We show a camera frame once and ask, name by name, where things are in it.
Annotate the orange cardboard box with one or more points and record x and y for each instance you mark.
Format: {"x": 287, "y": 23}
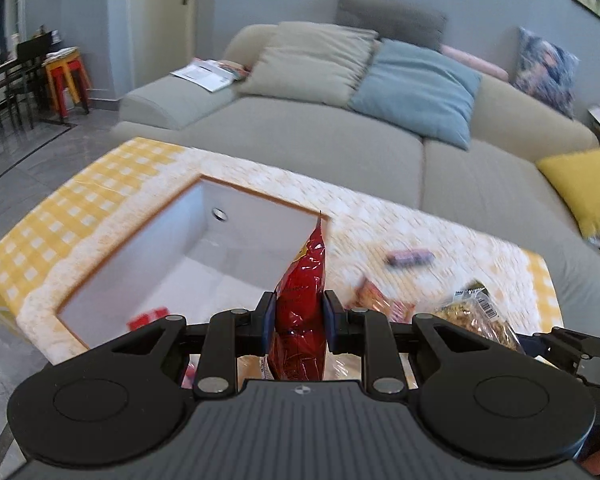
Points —
{"x": 180, "y": 240}

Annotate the orange snack packet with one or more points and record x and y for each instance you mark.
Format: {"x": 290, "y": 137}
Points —
{"x": 380, "y": 300}

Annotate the white paper stack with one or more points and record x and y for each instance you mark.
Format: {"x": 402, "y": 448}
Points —
{"x": 62, "y": 52}

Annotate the grey pillow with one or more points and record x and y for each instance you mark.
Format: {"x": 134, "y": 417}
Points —
{"x": 390, "y": 17}

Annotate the blue pillow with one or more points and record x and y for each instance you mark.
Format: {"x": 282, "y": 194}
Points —
{"x": 415, "y": 95}

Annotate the beige pillow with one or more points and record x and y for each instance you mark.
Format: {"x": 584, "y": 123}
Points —
{"x": 310, "y": 65}

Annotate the black dining table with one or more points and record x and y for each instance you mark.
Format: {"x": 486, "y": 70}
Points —
{"x": 0, "y": 72}

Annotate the stack of red yellow stools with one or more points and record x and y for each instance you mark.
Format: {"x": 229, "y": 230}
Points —
{"x": 67, "y": 82}

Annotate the red snack bag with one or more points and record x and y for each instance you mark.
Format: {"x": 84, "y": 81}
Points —
{"x": 300, "y": 280}

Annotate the tall black chair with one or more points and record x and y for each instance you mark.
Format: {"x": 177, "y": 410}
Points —
{"x": 32, "y": 55}

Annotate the open magazine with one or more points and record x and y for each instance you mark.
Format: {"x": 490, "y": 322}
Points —
{"x": 205, "y": 74}

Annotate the yellow checked tablecloth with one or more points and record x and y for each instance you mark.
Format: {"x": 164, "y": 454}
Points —
{"x": 80, "y": 200}

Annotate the cream door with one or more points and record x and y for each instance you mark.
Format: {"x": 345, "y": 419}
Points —
{"x": 150, "y": 30}

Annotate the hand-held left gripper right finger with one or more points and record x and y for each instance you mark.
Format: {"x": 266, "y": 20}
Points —
{"x": 329, "y": 325}

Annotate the small red packet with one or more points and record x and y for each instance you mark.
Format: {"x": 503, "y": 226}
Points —
{"x": 147, "y": 317}

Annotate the clear bag of nuts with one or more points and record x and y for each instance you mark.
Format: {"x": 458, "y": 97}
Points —
{"x": 475, "y": 317}

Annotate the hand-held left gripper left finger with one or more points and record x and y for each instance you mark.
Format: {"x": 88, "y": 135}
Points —
{"x": 268, "y": 325}

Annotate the beige sofa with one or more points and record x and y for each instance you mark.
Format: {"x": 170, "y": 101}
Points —
{"x": 305, "y": 140}

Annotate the floral pillow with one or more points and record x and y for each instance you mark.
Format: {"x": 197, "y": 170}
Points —
{"x": 545, "y": 75}

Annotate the yellow pillow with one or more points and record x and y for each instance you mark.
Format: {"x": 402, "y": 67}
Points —
{"x": 585, "y": 185}

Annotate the purple snack packet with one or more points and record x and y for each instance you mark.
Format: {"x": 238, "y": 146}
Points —
{"x": 410, "y": 258}

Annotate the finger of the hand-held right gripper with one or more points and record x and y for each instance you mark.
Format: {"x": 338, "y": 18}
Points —
{"x": 570, "y": 350}

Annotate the pink pillow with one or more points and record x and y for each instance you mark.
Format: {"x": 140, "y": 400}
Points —
{"x": 475, "y": 62}

